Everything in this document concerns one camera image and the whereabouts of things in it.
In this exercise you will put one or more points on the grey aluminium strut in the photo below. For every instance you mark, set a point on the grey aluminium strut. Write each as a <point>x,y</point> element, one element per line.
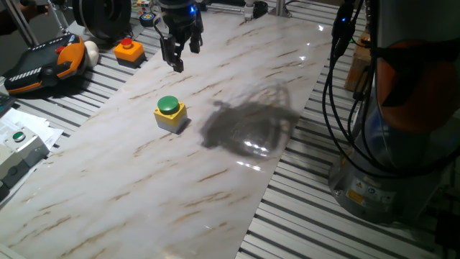
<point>21,21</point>

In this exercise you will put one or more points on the grey box with green button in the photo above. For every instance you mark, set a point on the grey box with green button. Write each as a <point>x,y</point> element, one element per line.
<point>27,145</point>

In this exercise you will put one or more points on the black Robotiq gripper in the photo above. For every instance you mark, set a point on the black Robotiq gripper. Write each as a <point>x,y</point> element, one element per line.
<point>179,16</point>

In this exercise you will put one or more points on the thin metal rod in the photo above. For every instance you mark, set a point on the thin metal rod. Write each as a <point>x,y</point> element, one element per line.
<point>57,17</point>

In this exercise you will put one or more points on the white round object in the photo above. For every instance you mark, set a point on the white round object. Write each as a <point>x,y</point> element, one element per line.
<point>91,52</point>

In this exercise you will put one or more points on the Rubik's cube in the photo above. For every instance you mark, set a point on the Rubik's cube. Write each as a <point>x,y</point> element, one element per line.
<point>144,5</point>

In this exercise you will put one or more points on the round black blue disc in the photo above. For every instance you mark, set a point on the round black blue disc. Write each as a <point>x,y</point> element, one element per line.
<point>147,18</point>

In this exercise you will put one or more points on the yellow box with green button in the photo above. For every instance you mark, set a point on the yellow box with green button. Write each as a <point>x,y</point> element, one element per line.
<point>170,115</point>

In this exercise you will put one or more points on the marble pattern sheet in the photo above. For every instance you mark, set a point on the marble pattern sheet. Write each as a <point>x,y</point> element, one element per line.
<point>143,187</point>

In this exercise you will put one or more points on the black orange teach pendant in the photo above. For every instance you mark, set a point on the black orange teach pendant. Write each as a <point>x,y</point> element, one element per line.
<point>39,64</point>

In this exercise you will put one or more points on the black keyboard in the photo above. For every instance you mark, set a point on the black keyboard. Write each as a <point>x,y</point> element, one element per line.
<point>5,104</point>

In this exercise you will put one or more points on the black filament spool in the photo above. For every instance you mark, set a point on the black filament spool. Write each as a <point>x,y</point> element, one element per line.
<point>102,16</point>

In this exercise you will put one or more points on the white paper sheets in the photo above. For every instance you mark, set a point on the white paper sheets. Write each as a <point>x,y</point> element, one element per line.
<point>32,122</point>

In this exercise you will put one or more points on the orange box with red button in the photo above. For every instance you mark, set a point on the orange box with red button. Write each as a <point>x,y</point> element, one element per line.
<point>129,52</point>

